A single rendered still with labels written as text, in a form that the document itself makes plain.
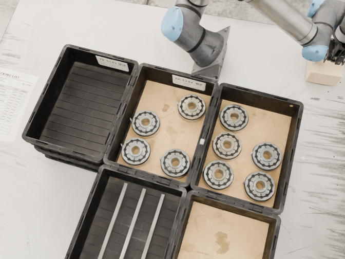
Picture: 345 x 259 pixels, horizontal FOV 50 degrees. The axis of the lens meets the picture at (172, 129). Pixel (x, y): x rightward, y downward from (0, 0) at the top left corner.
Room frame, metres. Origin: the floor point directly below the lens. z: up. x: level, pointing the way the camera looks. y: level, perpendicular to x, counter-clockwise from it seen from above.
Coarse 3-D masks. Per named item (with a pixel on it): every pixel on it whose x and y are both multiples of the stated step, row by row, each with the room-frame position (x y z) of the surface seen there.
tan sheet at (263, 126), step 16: (256, 112) 0.53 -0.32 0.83; (272, 112) 0.52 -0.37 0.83; (256, 128) 0.46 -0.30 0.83; (272, 128) 0.45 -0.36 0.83; (288, 128) 0.45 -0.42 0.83; (224, 144) 0.41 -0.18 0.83; (256, 144) 0.40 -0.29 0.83; (208, 160) 0.36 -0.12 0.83; (240, 160) 0.35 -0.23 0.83; (240, 176) 0.29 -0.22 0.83; (272, 176) 0.28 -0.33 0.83; (224, 192) 0.24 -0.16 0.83; (240, 192) 0.24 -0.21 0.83
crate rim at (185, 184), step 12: (168, 72) 0.68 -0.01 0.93; (180, 72) 0.67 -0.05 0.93; (132, 84) 0.64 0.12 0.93; (216, 84) 0.61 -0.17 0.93; (120, 120) 0.51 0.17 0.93; (204, 120) 0.47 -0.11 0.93; (204, 132) 0.43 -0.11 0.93; (108, 144) 0.42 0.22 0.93; (108, 156) 0.38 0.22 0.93; (120, 168) 0.34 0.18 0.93; (132, 168) 0.33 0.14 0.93; (192, 168) 0.31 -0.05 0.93; (168, 180) 0.28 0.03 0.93
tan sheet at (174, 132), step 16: (144, 96) 0.64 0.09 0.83; (160, 96) 0.63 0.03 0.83; (176, 96) 0.63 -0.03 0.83; (208, 96) 0.61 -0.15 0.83; (160, 112) 0.57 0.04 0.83; (176, 112) 0.56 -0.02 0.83; (160, 128) 0.50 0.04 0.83; (176, 128) 0.49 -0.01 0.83; (192, 128) 0.49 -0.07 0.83; (160, 144) 0.44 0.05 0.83; (176, 144) 0.43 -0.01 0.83; (192, 144) 0.43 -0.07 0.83
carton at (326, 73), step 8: (312, 64) 0.72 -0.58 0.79; (320, 64) 0.72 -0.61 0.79; (328, 64) 0.71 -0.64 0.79; (312, 72) 0.69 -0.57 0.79; (320, 72) 0.68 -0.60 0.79; (328, 72) 0.68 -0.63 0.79; (336, 72) 0.67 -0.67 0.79; (312, 80) 0.68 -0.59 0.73; (320, 80) 0.67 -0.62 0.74; (328, 80) 0.66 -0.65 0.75; (336, 80) 0.65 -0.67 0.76
